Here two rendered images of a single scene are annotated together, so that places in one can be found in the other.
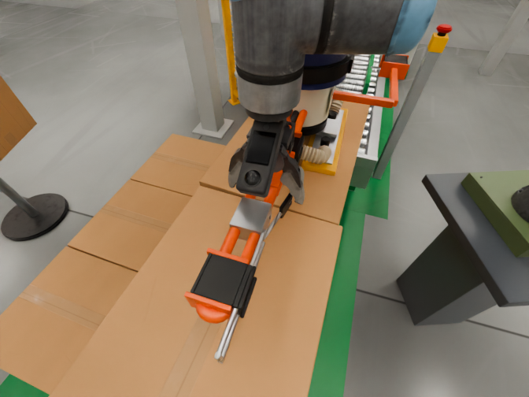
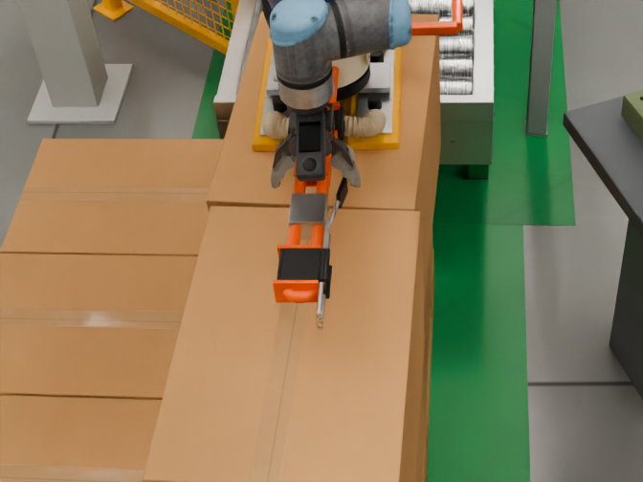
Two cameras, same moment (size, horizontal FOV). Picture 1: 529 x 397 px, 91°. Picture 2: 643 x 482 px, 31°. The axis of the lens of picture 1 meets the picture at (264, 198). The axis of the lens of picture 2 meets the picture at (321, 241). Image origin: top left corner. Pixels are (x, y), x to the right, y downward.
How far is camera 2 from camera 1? 152 cm
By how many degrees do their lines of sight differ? 7
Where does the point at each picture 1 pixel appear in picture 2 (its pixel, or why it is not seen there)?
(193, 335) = (277, 352)
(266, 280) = (340, 287)
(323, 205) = (390, 191)
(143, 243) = (92, 354)
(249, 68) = (293, 80)
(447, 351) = not seen: outside the picture
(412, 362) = not seen: outside the picture
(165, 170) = (67, 218)
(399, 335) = (627, 443)
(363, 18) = (366, 40)
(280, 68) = (317, 76)
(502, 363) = not seen: outside the picture
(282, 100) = (321, 96)
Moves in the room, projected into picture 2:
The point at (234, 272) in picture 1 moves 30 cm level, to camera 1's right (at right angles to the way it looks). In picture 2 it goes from (310, 256) to (486, 215)
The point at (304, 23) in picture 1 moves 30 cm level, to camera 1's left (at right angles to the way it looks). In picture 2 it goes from (328, 50) to (136, 92)
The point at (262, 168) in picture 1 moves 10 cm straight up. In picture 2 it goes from (316, 155) to (310, 107)
